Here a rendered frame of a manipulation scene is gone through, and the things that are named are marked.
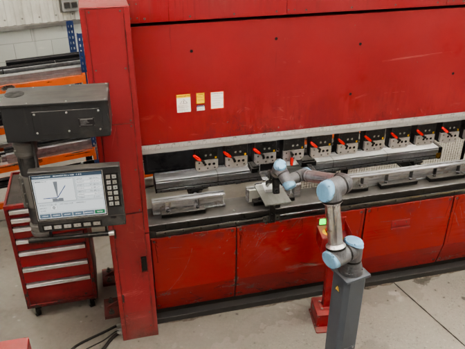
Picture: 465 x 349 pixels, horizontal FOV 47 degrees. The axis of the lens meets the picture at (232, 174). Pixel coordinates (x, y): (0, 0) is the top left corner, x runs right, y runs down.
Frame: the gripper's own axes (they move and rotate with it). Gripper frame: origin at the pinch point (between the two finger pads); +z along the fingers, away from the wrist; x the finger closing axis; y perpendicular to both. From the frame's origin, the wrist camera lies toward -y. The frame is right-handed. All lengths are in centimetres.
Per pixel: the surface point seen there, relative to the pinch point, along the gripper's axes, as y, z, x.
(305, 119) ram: 37.2, -23.9, -23.2
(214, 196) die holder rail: -0.9, 11.4, 38.2
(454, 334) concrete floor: -103, 48, -130
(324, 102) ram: 45, -31, -35
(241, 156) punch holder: 18.3, -10.3, 20.1
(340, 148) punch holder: 24, -4, -50
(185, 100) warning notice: 43, -45, 56
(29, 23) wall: 307, 231, 226
